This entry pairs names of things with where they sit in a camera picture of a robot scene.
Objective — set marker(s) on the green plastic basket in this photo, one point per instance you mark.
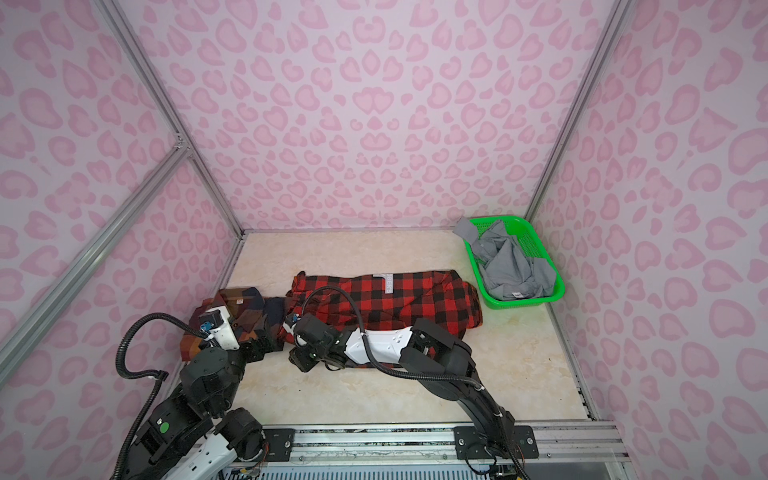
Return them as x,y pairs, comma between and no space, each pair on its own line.
532,246

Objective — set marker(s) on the left corner aluminium post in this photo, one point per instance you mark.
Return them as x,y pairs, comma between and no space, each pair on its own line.
128,40

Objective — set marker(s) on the grey shirt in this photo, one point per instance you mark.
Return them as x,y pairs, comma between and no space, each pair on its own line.
507,273

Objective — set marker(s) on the red black plaid shirt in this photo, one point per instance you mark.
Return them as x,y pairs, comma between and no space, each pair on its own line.
388,302

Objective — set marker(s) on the corner aluminium post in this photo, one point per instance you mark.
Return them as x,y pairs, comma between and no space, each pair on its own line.
620,13
128,40

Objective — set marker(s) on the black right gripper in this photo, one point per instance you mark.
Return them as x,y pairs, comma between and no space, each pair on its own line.
298,357

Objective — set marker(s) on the aluminium frame diagonal bar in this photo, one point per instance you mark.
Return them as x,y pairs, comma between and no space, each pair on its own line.
38,320

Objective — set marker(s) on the folded brown plaid shirt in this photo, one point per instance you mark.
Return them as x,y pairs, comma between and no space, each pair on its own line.
250,310

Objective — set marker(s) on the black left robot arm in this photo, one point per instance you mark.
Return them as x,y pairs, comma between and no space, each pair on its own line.
196,433

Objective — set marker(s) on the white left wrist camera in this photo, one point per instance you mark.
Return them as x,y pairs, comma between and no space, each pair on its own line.
215,324

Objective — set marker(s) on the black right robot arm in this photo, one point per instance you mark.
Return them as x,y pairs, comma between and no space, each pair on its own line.
424,352

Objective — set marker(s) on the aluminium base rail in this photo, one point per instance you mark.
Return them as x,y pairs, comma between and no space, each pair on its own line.
541,450

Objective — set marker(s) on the right corner aluminium post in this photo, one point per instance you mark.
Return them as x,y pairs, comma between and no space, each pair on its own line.
620,13

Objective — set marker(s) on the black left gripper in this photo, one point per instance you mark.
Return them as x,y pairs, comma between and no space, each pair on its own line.
257,353

